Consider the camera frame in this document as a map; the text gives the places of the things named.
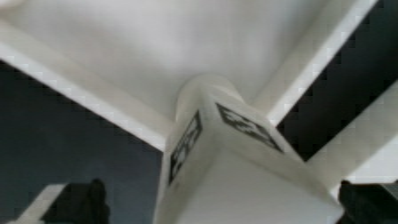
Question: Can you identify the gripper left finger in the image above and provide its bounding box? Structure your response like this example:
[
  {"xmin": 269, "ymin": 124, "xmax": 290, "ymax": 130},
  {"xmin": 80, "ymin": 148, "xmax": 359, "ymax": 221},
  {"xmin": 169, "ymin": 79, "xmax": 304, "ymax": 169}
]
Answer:
[{"xmin": 14, "ymin": 178, "xmax": 112, "ymax": 224}]

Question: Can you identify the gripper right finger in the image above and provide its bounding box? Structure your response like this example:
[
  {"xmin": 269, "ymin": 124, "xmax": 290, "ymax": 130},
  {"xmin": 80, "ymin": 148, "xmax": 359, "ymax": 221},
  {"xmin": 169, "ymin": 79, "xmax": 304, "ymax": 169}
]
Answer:
[{"xmin": 338, "ymin": 181, "xmax": 398, "ymax": 224}]

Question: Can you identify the white square tabletop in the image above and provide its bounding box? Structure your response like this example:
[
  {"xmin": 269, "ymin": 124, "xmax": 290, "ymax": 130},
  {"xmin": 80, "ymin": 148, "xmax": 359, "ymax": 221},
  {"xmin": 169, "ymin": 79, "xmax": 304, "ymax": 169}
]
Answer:
[{"xmin": 0, "ymin": 0, "xmax": 379, "ymax": 147}]

